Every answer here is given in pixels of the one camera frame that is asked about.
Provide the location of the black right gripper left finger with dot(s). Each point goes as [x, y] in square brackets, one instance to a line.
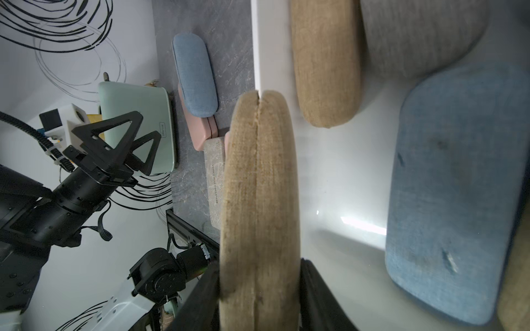
[200, 311]

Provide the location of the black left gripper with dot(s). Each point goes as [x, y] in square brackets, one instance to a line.
[112, 142]

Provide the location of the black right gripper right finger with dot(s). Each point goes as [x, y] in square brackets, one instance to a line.
[319, 309]

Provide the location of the olive glasses case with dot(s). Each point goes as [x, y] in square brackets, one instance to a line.
[260, 236]

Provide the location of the pink glasses case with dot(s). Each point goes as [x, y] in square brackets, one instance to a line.
[226, 143]
[200, 129]

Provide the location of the beige grey glasses case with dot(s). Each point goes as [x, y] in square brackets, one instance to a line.
[215, 157]

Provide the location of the blue glasses case narrow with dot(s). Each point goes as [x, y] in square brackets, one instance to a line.
[195, 75]

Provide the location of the light blue glasses case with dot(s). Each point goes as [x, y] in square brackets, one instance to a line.
[460, 172]

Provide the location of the tan fabric glasses case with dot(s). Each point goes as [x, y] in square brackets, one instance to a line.
[325, 37]

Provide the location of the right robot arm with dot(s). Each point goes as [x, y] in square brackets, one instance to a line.
[159, 276]

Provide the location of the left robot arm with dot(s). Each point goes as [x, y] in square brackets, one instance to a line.
[35, 218]

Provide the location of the white plastic storage box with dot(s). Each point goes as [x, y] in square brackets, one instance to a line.
[344, 176]

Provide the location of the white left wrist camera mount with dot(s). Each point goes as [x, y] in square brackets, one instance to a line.
[58, 125]

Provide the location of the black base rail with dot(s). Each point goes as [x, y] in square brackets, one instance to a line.
[190, 235]

